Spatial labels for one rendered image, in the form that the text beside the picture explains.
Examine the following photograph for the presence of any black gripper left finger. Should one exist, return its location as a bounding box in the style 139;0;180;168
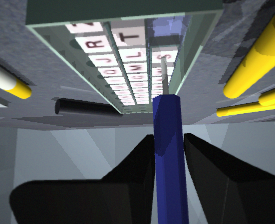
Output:
9;134;155;224

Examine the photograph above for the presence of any black cylinder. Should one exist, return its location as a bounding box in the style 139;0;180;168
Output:
55;99;123;119

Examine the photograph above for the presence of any blue stylus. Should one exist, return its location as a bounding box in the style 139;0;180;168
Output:
152;74;189;224

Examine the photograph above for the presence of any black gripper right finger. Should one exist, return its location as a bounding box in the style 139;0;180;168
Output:
183;133;275;224

